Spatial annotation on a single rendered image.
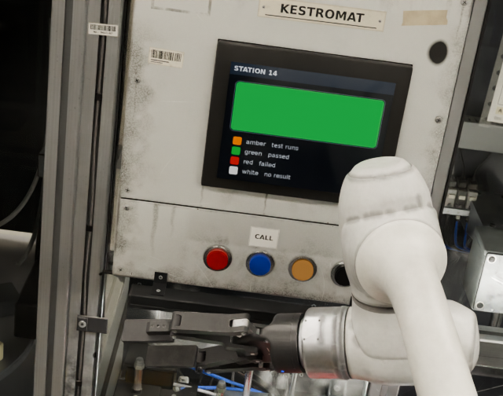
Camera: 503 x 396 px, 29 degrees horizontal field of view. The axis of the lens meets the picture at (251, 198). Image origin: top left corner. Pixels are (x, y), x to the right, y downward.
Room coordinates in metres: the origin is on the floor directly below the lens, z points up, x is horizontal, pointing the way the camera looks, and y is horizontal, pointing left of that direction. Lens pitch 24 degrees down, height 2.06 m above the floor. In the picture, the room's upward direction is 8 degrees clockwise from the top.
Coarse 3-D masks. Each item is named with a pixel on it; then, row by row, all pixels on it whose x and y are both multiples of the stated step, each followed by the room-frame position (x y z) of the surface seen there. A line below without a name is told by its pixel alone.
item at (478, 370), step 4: (476, 368) 1.43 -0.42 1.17; (480, 368) 1.43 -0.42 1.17; (484, 368) 1.43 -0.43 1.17; (488, 368) 1.43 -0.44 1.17; (492, 368) 1.43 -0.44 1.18; (496, 368) 1.43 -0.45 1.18; (500, 368) 1.43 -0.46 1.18; (472, 372) 1.43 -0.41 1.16; (476, 372) 1.43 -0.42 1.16; (480, 372) 1.43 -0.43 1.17; (484, 372) 1.43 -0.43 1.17; (488, 372) 1.43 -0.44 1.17; (492, 372) 1.43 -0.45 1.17; (496, 372) 1.43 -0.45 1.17; (500, 372) 1.43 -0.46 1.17; (492, 376) 1.43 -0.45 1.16; (496, 376) 1.43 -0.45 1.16; (500, 376) 1.43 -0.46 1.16
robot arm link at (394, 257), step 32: (384, 160) 1.05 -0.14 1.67; (352, 192) 1.01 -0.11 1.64; (384, 192) 0.99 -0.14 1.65; (416, 192) 1.00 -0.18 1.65; (352, 224) 0.99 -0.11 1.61; (384, 224) 0.97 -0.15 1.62; (416, 224) 0.97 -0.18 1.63; (352, 256) 0.98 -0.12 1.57; (384, 256) 0.94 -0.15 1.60; (416, 256) 0.93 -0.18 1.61; (352, 288) 1.02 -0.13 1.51; (384, 288) 0.92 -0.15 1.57; (416, 288) 0.89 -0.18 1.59; (416, 320) 0.86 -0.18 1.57; (448, 320) 0.86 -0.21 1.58; (416, 352) 0.83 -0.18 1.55; (448, 352) 0.83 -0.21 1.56; (416, 384) 0.82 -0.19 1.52; (448, 384) 0.80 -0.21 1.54
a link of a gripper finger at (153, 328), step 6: (180, 318) 1.05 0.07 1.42; (150, 324) 1.06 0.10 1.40; (156, 324) 1.06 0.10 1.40; (162, 324) 1.06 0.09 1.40; (168, 324) 1.06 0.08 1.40; (174, 324) 1.04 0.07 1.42; (180, 324) 1.04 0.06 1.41; (150, 330) 1.06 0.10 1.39; (156, 330) 1.06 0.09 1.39; (162, 330) 1.05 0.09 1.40; (168, 330) 1.05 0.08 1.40
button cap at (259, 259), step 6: (252, 258) 1.22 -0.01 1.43; (258, 258) 1.21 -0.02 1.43; (264, 258) 1.21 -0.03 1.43; (252, 264) 1.21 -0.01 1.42; (258, 264) 1.21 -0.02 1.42; (264, 264) 1.21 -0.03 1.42; (270, 264) 1.22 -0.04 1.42; (252, 270) 1.21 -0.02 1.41; (258, 270) 1.21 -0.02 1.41; (264, 270) 1.21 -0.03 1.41
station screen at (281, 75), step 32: (256, 64) 1.20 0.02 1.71; (352, 96) 1.20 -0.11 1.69; (384, 96) 1.21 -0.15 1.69; (224, 128) 1.20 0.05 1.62; (384, 128) 1.21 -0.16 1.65; (224, 160) 1.20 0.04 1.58; (256, 160) 1.20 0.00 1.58; (288, 160) 1.20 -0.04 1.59; (320, 160) 1.20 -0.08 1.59; (352, 160) 1.21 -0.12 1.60
